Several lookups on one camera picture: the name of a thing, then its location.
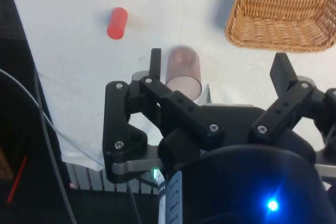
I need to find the red stick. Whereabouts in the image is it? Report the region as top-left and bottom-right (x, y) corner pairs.
(6, 155), (28, 204)

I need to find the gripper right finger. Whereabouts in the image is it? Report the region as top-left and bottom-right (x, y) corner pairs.
(248, 52), (336, 156)

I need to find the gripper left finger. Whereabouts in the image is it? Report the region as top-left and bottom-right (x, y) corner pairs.
(102, 48), (226, 184)

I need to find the wicker basket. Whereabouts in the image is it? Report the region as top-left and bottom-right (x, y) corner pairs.
(225, 0), (336, 53)

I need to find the see-through pink cup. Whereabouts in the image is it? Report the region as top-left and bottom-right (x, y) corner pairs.
(164, 45), (203, 101)

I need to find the thin grey cable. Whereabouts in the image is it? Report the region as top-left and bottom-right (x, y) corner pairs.
(0, 68), (78, 224)

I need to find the red cylinder block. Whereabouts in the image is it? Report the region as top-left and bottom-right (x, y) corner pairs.
(106, 7), (129, 40)

